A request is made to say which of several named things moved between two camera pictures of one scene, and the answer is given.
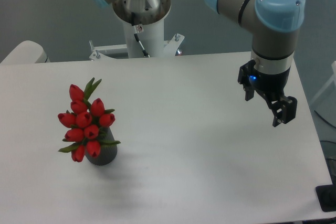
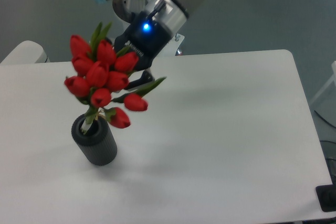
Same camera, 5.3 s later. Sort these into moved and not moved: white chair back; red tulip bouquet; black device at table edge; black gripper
Moved: black gripper; red tulip bouquet
Not moved: white chair back; black device at table edge
